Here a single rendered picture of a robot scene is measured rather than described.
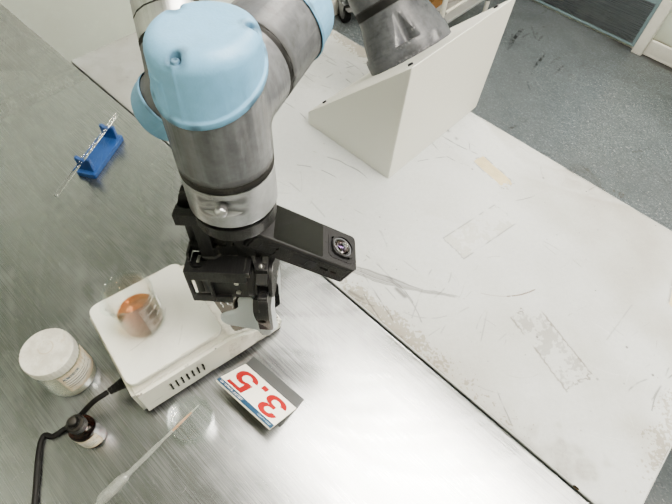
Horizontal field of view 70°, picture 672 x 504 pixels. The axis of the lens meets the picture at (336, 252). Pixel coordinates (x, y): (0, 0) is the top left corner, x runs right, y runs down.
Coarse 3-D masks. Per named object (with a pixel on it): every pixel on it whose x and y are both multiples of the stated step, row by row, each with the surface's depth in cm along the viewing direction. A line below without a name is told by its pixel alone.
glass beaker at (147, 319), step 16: (128, 272) 53; (112, 288) 53; (128, 288) 55; (144, 288) 56; (112, 304) 54; (144, 304) 51; (160, 304) 56; (128, 320) 52; (144, 320) 53; (160, 320) 56; (144, 336) 55
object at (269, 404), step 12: (240, 372) 62; (240, 384) 60; (252, 384) 61; (264, 384) 62; (252, 396) 59; (264, 396) 60; (276, 396) 61; (264, 408) 58; (276, 408) 59; (288, 408) 60; (276, 420) 57
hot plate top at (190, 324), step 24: (168, 288) 60; (96, 312) 58; (168, 312) 58; (192, 312) 58; (120, 336) 56; (168, 336) 56; (192, 336) 57; (216, 336) 57; (120, 360) 55; (144, 360) 55; (168, 360) 55
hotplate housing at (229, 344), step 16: (208, 304) 61; (224, 336) 59; (240, 336) 60; (256, 336) 63; (208, 352) 58; (224, 352) 61; (240, 352) 64; (176, 368) 57; (192, 368) 58; (208, 368) 61; (112, 384) 58; (144, 384) 55; (160, 384) 56; (176, 384) 58; (144, 400) 56; (160, 400) 59
